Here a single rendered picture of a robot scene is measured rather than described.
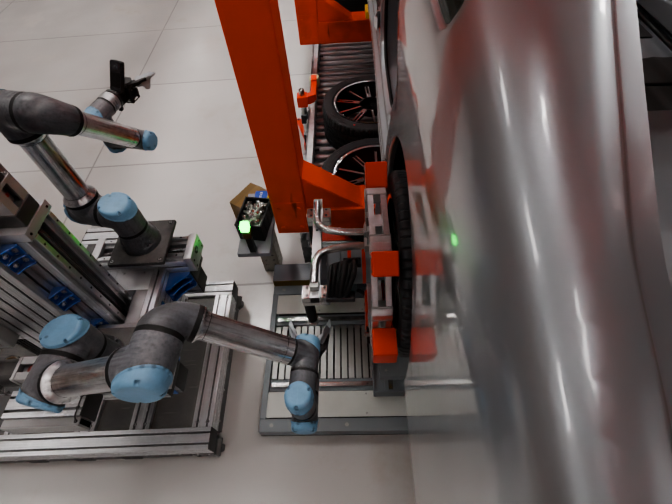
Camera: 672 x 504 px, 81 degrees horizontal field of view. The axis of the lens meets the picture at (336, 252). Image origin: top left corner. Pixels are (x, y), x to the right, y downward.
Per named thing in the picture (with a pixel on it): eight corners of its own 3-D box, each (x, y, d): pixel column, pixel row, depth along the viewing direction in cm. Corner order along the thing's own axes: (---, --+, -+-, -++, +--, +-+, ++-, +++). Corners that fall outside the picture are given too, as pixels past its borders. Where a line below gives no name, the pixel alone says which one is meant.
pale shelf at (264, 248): (271, 256, 202) (269, 252, 199) (238, 257, 202) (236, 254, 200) (278, 196, 227) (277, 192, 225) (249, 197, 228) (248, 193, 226)
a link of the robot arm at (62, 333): (111, 329, 126) (87, 309, 115) (92, 370, 118) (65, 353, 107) (76, 327, 127) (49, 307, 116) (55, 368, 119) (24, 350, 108)
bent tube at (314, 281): (372, 289, 122) (372, 270, 113) (310, 291, 123) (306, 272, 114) (369, 244, 132) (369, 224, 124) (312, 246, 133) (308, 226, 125)
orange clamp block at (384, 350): (394, 336, 129) (397, 363, 124) (370, 337, 130) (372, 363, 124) (395, 327, 124) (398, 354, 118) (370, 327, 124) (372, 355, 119)
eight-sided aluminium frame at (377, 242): (387, 363, 148) (397, 288, 105) (370, 364, 149) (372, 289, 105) (378, 248, 181) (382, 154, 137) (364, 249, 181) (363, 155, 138)
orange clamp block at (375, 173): (387, 187, 135) (387, 161, 134) (365, 188, 136) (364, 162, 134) (386, 188, 142) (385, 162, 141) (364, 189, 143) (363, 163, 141)
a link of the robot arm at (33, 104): (46, 89, 106) (160, 127, 154) (12, 86, 108) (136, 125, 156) (45, 132, 107) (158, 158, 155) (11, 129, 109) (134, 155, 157)
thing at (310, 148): (318, 257, 230) (314, 233, 213) (302, 258, 231) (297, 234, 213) (325, 48, 378) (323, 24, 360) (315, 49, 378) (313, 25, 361)
